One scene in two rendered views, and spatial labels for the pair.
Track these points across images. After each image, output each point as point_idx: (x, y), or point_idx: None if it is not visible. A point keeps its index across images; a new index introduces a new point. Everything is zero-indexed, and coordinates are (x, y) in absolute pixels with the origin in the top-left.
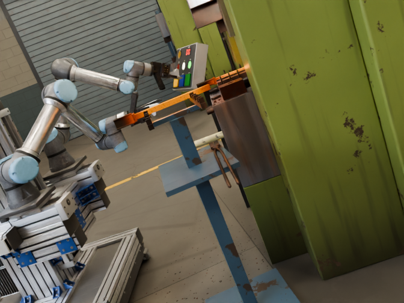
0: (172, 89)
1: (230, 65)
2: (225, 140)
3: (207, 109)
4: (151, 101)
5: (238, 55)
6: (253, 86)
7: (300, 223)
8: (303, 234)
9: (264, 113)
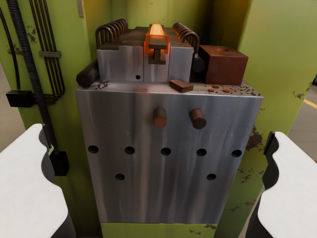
0: None
1: (15, 24)
2: (239, 163)
3: (200, 115)
4: (19, 180)
5: (87, 4)
6: (283, 55)
7: (226, 209)
8: (222, 217)
9: (287, 95)
